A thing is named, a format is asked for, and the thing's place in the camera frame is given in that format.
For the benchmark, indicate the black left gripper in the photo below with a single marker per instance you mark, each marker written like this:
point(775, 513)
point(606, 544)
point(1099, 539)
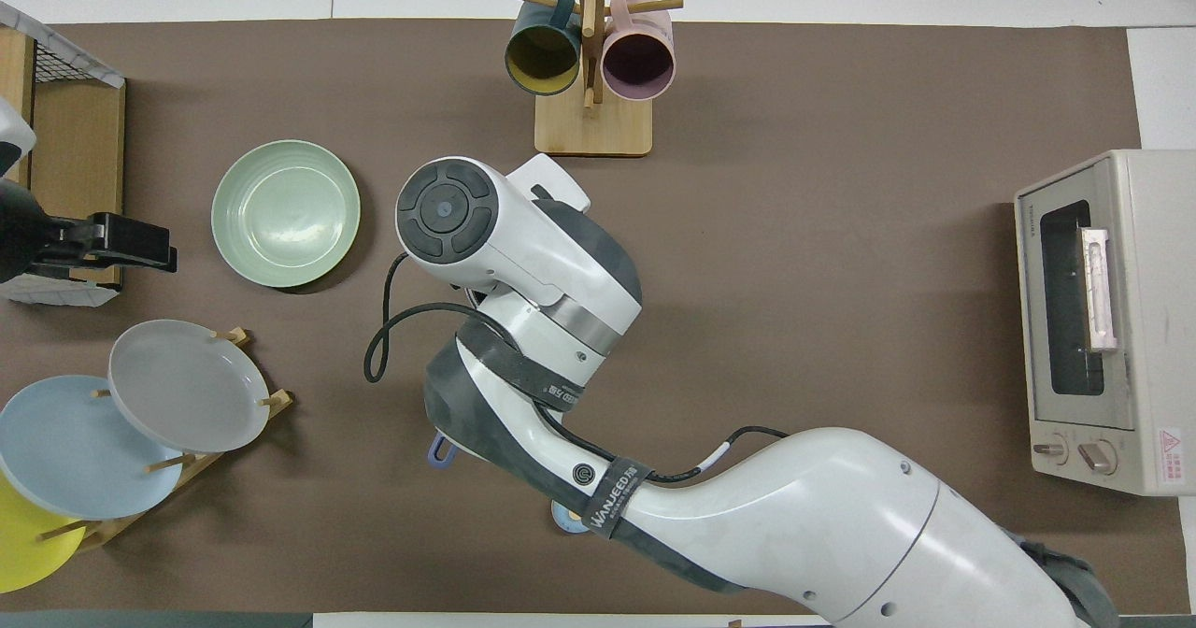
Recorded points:
point(28, 235)

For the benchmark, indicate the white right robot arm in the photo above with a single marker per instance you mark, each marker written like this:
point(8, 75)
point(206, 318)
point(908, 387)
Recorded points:
point(794, 516)

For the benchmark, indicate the grey plate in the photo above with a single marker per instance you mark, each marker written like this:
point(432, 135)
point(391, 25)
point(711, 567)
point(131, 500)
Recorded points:
point(187, 385)

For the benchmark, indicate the pale green plate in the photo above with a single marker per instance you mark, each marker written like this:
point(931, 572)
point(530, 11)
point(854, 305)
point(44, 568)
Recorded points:
point(285, 214)

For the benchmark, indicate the light blue plate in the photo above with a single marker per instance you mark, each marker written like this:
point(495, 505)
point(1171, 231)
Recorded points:
point(65, 450)

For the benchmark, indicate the wooden plate rack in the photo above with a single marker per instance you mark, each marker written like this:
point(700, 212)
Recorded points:
point(210, 460)

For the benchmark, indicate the yellow plate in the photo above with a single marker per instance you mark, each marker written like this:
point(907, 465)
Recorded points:
point(23, 544)

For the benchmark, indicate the teal mug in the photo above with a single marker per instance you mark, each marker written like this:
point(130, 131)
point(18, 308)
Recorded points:
point(542, 58)

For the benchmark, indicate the wooden mug tree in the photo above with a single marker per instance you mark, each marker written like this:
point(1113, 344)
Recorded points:
point(593, 128)

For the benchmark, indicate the small blue round bell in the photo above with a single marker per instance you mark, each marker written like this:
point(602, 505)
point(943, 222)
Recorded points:
point(565, 520)

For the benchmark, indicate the pink mug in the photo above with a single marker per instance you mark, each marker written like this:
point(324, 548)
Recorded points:
point(638, 63)

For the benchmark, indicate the brown table mat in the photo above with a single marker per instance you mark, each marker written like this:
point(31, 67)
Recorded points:
point(841, 235)

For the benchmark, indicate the white toaster oven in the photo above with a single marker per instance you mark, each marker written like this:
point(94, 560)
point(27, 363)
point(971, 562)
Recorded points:
point(1140, 329)

